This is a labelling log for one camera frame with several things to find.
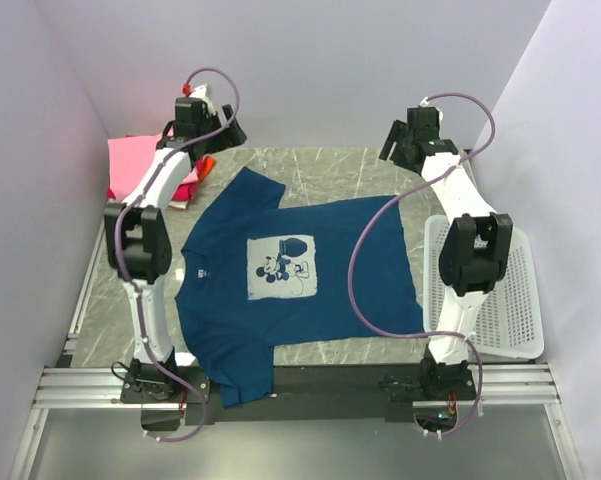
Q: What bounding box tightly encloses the folded white t-shirt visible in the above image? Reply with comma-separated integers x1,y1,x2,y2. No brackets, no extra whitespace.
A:
169,201,188,210

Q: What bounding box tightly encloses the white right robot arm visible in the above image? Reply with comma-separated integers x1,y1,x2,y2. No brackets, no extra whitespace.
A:
379,98,513,399

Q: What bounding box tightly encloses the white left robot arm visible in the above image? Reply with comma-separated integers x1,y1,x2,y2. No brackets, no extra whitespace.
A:
104,83,246,402

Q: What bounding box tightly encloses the folded light pink t-shirt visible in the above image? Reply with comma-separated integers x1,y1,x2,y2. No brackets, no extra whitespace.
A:
107,134,161,200

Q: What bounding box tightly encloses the folded orange t-shirt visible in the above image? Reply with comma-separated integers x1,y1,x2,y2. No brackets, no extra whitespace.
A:
197,155,216,182

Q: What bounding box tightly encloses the blue Mickey t-shirt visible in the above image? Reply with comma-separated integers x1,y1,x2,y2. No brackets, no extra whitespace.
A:
176,169,423,407

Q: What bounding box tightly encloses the white plastic laundry basket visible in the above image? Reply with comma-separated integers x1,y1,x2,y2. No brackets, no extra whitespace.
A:
422,215,544,360

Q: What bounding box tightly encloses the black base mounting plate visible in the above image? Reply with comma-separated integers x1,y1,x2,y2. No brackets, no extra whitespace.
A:
120,362,479,431

